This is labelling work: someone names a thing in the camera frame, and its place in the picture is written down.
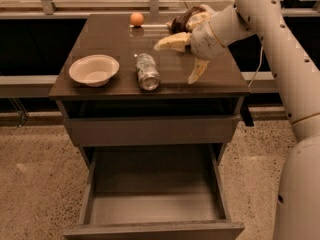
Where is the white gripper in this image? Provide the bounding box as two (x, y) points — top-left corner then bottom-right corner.
(154, 20), (225, 84)

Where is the green 7up can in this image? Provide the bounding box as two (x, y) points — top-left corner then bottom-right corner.
(136, 53), (160, 91)

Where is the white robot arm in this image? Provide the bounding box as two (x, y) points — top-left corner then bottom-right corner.
(154, 0), (320, 240)

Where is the dark grey drawer cabinet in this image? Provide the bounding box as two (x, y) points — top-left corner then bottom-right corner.
(49, 15), (249, 161)

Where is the closed grey top drawer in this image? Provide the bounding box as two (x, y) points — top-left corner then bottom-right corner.
(64, 115), (240, 147)

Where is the open grey middle drawer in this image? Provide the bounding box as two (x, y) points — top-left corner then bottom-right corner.
(64, 144), (244, 240)

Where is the yellow brown chip bag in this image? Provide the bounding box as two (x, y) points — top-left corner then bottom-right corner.
(166, 4), (217, 33)

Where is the orange fruit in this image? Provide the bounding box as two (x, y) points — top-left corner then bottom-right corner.
(130, 12), (144, 27)

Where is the white paper bowl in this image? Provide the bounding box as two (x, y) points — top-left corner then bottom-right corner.
(69, 55), (120, 87)

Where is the white cable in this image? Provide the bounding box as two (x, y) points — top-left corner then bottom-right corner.
(247, 43), (265, 89)

